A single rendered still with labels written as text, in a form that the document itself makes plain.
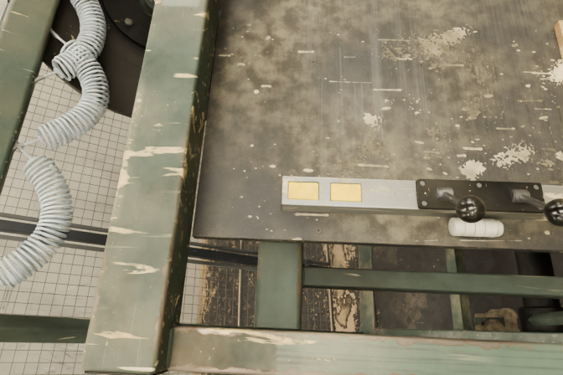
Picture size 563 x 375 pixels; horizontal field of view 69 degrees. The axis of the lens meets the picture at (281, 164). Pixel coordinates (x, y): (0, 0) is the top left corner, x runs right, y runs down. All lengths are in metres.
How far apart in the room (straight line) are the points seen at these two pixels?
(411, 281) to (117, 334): 0.47
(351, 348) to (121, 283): 0.33
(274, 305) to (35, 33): 0.88
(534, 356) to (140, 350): 0.54
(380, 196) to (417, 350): 0.23
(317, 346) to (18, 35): 0.98
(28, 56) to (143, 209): 0.65
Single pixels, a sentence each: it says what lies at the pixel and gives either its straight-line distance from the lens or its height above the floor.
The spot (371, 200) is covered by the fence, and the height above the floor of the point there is 1.57.
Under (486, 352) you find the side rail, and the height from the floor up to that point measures 1.45.
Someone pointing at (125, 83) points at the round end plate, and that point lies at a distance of 1.28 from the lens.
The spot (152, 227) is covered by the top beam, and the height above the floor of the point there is 1.88.
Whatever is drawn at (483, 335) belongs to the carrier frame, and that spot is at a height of 0.79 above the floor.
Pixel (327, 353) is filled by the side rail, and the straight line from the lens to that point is 0.64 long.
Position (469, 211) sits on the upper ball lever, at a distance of 0.60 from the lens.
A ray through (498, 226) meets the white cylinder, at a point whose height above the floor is 1.39.
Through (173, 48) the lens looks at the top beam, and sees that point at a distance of 0.77.
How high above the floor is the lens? 2.04
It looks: 29 degrees down
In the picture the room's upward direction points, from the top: 74 degrees counter-clockwise
